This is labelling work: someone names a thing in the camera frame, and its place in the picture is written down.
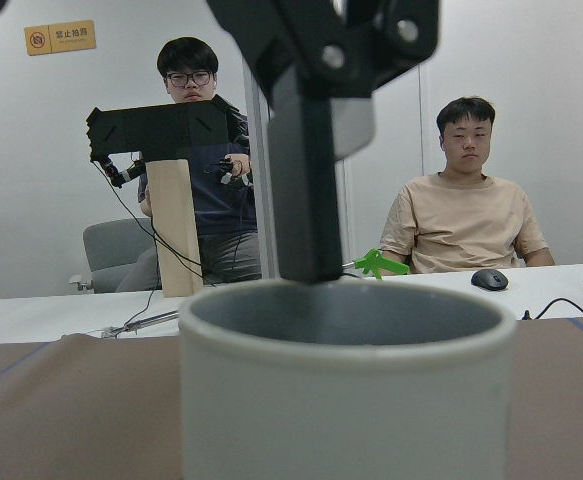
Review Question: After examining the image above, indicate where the grey office chair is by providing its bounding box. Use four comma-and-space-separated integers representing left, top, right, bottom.
69, 218, 154, 293

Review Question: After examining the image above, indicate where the person in beige shirt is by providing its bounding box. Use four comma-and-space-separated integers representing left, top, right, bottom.
379, 97, 555, 274

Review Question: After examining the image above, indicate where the green handled reacher grabber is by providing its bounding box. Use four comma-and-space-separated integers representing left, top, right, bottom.
99, 248, 412, 339

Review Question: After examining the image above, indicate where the black teleoperation device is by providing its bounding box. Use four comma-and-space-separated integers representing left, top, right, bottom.
86, 95, 249, 188

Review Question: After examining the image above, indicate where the orange wall sign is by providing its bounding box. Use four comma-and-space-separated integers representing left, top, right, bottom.
24, 20, 96, 56

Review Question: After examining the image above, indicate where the person in dark shirt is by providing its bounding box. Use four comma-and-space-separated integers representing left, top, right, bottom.
115, 36, 265, 293

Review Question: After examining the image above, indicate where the wooden block stand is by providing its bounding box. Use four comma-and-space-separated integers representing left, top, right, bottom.
147, 159, 203, 297

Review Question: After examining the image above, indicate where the black computer mouse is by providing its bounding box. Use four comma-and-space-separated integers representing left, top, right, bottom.
470, 268, 509, 291

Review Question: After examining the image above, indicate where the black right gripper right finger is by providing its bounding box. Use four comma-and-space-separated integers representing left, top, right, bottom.
210, 1, 439, 283

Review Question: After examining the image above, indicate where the white ceramic mug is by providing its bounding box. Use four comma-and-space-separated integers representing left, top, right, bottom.
179, 280, 516, 479

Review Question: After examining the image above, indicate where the aluminium frame post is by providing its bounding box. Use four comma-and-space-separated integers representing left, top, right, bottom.
242, 60, 279, 279

